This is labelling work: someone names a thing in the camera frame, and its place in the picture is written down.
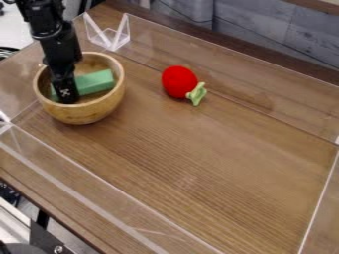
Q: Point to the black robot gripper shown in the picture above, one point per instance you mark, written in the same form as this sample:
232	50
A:
56	34

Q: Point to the green rectangular block stick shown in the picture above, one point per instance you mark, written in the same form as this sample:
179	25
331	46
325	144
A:
94	82

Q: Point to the light wooden bowl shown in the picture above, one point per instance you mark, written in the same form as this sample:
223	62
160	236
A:
93	106

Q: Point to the red plush strawberry toy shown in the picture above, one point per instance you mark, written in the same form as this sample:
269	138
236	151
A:
181	85

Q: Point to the clear acrylic table barrier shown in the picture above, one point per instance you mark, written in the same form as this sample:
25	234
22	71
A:
232	177

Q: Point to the clear acrylic corner bracket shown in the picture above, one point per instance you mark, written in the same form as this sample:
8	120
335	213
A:
106	38

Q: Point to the grey post behind table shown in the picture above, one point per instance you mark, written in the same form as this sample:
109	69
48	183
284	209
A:
68	15

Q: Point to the black table clamp mount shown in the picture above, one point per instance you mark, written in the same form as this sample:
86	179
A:
22	237

